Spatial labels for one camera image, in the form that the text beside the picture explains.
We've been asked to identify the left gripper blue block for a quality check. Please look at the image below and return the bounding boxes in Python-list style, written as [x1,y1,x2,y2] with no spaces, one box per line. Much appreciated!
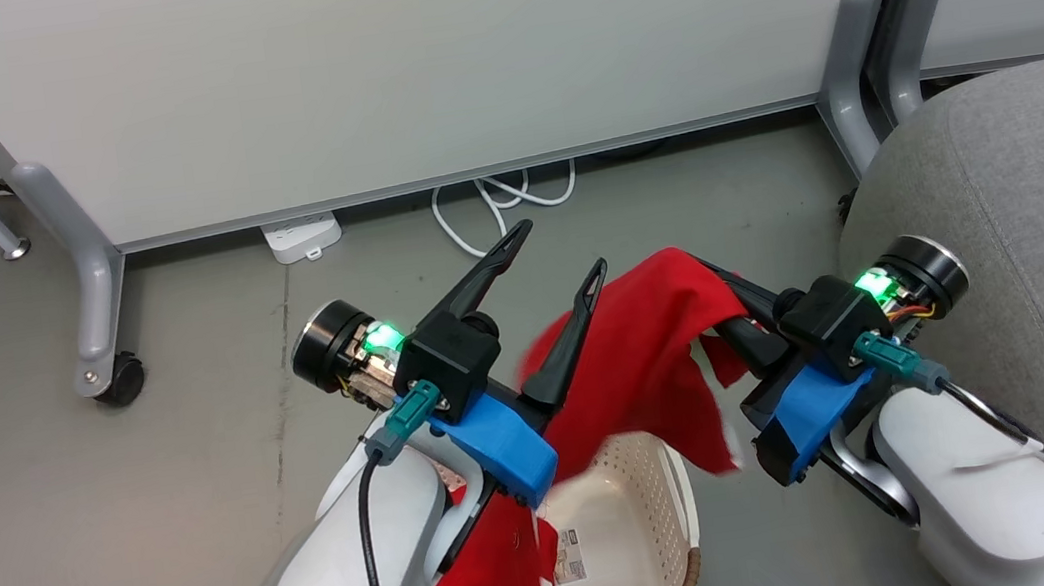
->
[278,209,639,536]

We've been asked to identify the right gripper blue block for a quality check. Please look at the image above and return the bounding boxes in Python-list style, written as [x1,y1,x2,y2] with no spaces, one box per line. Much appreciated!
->
[686,218,994,496]

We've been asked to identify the red clothing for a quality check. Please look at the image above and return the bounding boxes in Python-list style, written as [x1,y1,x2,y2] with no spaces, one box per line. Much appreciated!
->
[375,239,785,586]

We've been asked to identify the beige plastic laundry basket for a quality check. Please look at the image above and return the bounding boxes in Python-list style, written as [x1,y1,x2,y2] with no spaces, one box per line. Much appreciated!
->
[383,426,709,586]

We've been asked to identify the white power strip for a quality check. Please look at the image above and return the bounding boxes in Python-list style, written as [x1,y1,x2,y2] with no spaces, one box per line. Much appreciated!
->
[258,210,347,269]

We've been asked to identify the paper label sticker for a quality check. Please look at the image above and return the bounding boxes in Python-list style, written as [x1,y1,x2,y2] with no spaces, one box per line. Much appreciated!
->
[547,525,590,586]

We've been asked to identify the large white partition panel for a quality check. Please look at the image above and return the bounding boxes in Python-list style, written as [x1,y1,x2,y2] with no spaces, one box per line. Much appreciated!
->
[0,0,952,270]

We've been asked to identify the grey partition foot with caster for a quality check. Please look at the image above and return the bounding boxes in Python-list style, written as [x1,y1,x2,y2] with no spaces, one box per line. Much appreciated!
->
[9,150,145,406]

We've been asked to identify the looped white cable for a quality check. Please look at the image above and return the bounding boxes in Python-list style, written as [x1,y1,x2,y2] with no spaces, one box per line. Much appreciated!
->
[427,159,588,267]

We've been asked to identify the right arm cable teal plug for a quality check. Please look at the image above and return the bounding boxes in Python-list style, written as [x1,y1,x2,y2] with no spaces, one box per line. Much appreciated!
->
[850,312,1044,470]

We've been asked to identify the arm cable teal plug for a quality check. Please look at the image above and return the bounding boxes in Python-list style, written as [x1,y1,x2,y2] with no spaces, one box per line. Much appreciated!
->
[850,312,1044,470]
[341,377,469,586]

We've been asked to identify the left arm cable teal plug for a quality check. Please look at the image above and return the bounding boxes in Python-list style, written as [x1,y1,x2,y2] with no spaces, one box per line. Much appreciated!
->
[341,377,469,586]

